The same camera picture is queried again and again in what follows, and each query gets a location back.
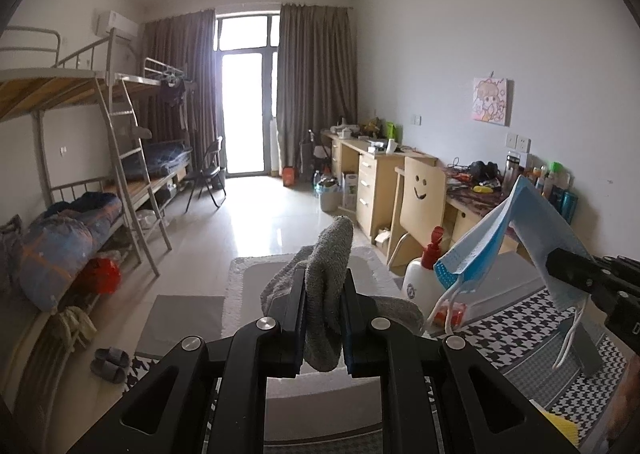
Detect white bucket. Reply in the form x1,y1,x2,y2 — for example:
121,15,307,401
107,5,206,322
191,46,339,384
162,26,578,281
320,179,344,213

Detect black headphones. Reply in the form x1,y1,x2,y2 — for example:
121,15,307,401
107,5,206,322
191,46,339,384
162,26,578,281
467,160,501,183

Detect teal bottle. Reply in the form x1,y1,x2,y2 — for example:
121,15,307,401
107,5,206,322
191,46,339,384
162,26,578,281
560,191,579,225

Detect wooden chair smiley face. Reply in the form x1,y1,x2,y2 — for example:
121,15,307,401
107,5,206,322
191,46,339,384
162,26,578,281
386,156,447,267

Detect glass balcony door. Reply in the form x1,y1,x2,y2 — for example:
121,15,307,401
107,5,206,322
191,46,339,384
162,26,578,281
215,11,281,177

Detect pink cartoon wall picture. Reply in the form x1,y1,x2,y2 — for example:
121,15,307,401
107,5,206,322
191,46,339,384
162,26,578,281
472,77,513,127

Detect yellow sponge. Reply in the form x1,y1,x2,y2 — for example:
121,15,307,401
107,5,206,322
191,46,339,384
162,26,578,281
547,413,583,451

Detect grey metal bunk ladder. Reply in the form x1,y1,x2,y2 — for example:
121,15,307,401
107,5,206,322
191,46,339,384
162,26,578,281
95,26,173,280

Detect purple grey cloth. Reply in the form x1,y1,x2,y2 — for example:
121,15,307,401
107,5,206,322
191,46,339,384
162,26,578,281
0,214,26,285

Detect white pump bottle red top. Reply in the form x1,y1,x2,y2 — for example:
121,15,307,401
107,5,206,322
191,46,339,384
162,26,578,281
402,226,451,330

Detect black folding chair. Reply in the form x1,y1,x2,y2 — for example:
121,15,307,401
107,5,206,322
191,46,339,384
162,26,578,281
182,136,227,214

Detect red snack packet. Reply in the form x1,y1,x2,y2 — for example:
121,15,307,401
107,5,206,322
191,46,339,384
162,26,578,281
434,303,467,331

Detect blue orange quilt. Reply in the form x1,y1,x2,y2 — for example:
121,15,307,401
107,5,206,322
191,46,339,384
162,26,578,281
20,191,123,312

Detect white foam box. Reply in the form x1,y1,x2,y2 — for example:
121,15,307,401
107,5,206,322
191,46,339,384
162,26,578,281
222,246,426,441

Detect brown curtain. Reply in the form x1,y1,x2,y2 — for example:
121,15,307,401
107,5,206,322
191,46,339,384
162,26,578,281
140,9,223,170
276,3,358,170

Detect white carton box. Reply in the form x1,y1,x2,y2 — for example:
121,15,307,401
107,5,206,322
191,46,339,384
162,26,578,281
342,173,361,210

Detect grey metal bunk bed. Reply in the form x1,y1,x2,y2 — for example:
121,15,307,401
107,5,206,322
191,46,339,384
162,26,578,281
112,56,198,215
0,26,173,385

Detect dark blue quilt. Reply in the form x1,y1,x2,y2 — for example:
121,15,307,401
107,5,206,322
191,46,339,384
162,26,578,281
122,141,193,180

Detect grey slipper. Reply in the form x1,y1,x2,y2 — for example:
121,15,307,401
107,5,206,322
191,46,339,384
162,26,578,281
92,347,132,368
90,360,129,384

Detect houndstooth patterned blanket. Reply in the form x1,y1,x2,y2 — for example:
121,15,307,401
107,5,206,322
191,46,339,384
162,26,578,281
125,279,640,454

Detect hanging dark clothes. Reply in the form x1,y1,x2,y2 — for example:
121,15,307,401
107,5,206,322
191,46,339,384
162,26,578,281
160,76,189,108

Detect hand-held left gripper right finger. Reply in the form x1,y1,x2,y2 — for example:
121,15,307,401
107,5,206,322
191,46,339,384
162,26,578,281
342,270,581,454

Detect wooden desk with drawers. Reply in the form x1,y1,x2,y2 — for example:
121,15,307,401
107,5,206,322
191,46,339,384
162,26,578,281
320,129,438,237

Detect white air conditioner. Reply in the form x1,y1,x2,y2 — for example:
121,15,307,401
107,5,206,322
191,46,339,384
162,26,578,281
95,10,138,40

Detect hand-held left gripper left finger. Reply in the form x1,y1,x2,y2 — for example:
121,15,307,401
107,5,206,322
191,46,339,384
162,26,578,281
65,268,308,454

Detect dark thermos bottle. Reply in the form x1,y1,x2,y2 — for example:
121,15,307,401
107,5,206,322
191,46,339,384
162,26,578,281
505,151,522,195

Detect red plastic bag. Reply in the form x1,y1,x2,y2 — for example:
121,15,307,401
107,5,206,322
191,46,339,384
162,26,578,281
82,258,122,295

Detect grey towel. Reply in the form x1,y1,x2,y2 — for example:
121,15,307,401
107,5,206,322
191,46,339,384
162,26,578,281
260,215,426,375

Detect wooden desk with clutter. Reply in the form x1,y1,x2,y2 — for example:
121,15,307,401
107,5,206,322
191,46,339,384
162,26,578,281
395,164,551,265

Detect yellow green cloth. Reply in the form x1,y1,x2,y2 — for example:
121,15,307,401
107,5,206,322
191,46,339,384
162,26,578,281
55,309,97,350

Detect blue face mask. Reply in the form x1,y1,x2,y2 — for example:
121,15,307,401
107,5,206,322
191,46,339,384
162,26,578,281
432,175,593,370

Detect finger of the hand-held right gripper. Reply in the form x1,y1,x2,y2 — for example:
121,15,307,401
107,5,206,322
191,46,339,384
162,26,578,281
545,248,640,295
591,293,640,335

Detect white bottle green cap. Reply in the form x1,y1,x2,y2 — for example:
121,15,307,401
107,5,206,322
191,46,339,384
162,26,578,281
546,161,564,200

